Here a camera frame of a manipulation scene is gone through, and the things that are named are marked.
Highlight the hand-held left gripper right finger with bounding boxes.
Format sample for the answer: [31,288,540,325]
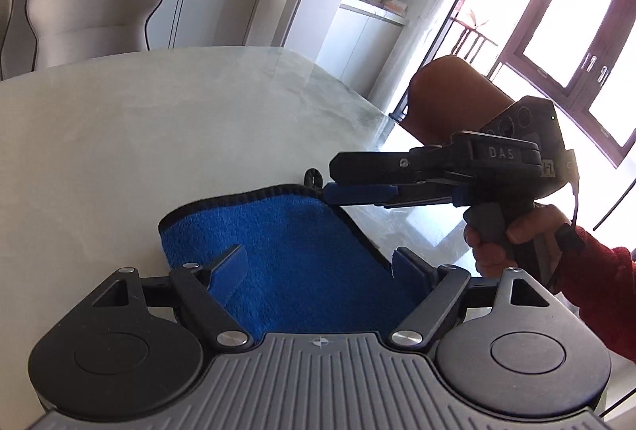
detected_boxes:
[390,247,557,354]

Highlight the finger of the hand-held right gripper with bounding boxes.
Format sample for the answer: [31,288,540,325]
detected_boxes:
[329,150,450,186]
[322,184,470,210]

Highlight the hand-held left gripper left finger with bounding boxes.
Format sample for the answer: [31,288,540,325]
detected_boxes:
[89,245,252,352]

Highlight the black-edged towel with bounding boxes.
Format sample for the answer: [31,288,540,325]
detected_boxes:
[158,167,428,346]

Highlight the person's right hand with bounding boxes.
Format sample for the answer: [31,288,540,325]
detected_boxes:
[466,205,570,280]

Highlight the brown leather chair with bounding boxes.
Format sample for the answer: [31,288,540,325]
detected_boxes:
[397,54,518,147]

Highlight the brown framed window door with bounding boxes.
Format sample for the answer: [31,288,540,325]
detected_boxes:
[492,0,636,168]

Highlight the white counter cabinet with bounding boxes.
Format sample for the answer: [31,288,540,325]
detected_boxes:
[315,0,411,100]

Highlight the beige dining chair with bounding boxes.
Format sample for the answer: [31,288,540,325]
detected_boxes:
[0,0,18,80]
[26,0,166,70]

